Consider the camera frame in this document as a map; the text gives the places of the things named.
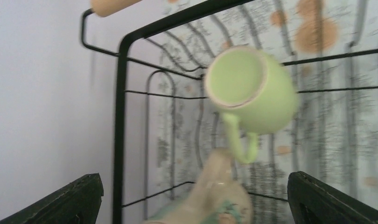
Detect light green mug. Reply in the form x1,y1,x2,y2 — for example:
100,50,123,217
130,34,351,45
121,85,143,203
203,45,299,164

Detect floral patterned table mat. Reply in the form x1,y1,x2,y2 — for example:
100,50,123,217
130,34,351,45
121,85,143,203
150,0,378,224

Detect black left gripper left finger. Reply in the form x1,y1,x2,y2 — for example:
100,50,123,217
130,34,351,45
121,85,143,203
0,173,104,224

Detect beige floral mug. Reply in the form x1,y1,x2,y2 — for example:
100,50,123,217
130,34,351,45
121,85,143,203
145,147,253,224

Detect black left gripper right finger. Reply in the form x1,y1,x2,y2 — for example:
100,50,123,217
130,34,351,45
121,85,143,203
287,171,378,224

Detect black wire dish rack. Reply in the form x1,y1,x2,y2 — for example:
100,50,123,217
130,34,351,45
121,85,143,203
81,0,378,224

